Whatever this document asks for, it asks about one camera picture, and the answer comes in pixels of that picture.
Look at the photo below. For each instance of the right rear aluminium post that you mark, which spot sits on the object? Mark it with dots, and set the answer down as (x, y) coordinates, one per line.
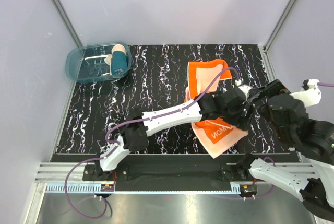
(283, 17)

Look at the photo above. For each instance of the aluminium post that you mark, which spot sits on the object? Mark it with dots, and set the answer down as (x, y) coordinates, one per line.
(283, 17)
(67, 22)

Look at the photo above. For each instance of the controller board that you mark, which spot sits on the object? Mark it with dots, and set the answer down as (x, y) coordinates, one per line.
(107, 187)
(248, 190)

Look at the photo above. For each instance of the orange cartoon towel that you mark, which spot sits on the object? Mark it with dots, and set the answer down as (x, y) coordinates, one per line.
(216, 136)

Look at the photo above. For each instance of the aluminium front frame rail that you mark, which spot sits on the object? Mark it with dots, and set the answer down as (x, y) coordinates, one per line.
(57, 172)

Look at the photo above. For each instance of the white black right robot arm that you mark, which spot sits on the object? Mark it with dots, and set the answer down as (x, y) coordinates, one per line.
(312, 138)

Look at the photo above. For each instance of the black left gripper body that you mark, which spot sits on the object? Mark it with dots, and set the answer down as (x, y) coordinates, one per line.
(232, 116)

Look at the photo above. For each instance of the left rear aluminium post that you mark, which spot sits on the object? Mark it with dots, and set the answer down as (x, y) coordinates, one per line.
(67, 22)

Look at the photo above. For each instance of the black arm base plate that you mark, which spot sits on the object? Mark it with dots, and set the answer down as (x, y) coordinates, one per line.
(231, 167)

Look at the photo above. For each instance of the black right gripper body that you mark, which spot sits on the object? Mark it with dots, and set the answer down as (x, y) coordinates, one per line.
(274, 85)

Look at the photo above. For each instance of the teal beige cartoon towel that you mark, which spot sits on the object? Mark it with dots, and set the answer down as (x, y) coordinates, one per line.
(117, 60)

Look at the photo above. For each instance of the slotted cable duct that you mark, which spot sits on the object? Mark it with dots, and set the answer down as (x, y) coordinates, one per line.
(75, 188)
(235, 188)

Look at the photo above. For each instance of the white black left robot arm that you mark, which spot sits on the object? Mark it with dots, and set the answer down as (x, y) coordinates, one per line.
(215, 118)

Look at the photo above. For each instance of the left slotted cable duct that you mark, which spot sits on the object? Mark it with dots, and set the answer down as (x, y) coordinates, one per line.
(75, 188)

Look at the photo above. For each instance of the left controller board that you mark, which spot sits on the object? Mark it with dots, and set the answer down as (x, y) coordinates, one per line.
(107, 187)

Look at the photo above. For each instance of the right controller board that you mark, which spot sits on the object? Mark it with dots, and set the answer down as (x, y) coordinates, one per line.
(248, 190)

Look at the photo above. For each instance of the teal transparent plastic basin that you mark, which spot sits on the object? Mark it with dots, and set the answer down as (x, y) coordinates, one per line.
(86, 64)

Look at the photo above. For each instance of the right slotted cable duct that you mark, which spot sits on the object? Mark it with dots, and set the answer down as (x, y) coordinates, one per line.
(235, 188)

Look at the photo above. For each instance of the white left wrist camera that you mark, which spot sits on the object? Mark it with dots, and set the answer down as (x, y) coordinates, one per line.
(245, 89)

